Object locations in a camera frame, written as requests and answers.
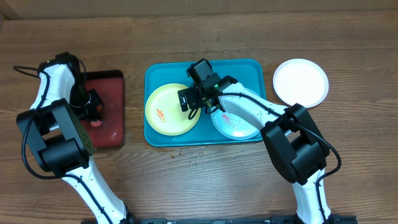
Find orange and green sponge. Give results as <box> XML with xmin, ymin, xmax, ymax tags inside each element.
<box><xmin>90</xmin><ymin>105</ymin><xmax>103</xmax><ymax>127</ymax></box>

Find green plastic plate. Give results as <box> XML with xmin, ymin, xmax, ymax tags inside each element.
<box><xmin>145</xmin><ymin>83</ymin><xmax>201</xmax><ymax>136</ymax></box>

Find white plastic plate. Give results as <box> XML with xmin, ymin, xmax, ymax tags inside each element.
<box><xmin>272</xmin><ymin>58</ymin><xmax>329</xmax><ymax>108</ymax></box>

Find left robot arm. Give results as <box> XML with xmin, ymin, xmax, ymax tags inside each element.
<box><xmin>13</xmin><ymin>52</ymin><xmax>136</xmax><ymax>223</ymax></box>

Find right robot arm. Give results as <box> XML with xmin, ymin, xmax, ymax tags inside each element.
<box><xmin>178</xmin><ymin>58</ymin><xmax>331</xmax><ymax>223</ymax></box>

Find red and black tray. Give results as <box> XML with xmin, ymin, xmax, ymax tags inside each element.
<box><xmin>81</xmin><ymin>70</ymin><xmax>125</xmax><ymax>149</ymax></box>

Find teal plastic tray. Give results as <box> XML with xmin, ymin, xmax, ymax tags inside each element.
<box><xmin>144</xmin><ymin>58</ymin><xmax>266</xmax><ymax>147</ymax></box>

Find light blue plastic plate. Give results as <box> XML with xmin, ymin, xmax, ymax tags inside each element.
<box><xmin>211</xmin><ymin>110</ymin><xmax>260</xmax><ymax>140</ymax></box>

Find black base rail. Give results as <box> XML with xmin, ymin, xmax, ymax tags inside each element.
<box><xmin>81</xmin><ymin>215</ymin><xmax>358</xmax><ymax>224</ymax></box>

